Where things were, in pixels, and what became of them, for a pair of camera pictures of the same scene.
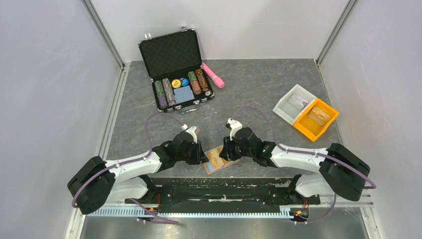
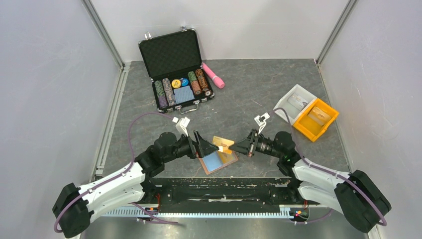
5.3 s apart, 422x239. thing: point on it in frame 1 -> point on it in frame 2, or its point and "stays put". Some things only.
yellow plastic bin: x=316 y=120 stays put
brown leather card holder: x=216 y=163 stays put
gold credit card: x=215 y=160 -> x=223 y=144
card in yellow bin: x=319 y=115 stays put
